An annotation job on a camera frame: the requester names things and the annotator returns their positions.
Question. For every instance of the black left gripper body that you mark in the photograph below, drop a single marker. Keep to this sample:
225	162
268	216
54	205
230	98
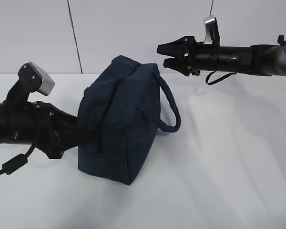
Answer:
30	124

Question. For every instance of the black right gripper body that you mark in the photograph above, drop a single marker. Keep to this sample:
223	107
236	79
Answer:
198	56

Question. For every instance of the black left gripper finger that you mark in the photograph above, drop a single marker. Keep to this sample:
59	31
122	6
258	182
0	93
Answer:
62	122
70	138

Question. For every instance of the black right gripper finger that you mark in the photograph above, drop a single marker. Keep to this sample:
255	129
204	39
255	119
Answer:
176	65
173	49

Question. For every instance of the dark blue lunch bag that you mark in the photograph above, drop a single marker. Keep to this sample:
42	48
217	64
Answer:
124	107

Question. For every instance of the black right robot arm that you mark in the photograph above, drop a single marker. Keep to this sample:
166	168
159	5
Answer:
260	60

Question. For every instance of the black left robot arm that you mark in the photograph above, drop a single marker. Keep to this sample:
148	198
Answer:
51	130

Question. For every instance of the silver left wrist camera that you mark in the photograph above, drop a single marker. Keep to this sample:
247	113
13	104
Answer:
31	78

